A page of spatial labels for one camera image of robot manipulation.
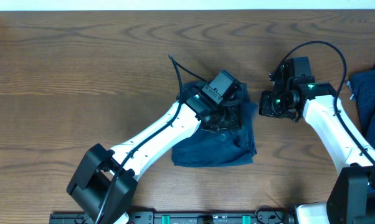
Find dark blue shorts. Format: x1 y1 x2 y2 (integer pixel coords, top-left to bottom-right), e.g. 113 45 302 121
171 83 258 167

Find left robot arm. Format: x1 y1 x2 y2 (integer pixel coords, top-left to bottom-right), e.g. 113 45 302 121
67 70 242 223

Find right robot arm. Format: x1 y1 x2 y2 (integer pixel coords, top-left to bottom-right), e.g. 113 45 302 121
259 57 375 223

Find pile of blue clothes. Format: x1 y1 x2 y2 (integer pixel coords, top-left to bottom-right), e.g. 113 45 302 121
346 64 375 149

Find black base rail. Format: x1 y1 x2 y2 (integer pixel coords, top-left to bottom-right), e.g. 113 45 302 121
49 210 297 224

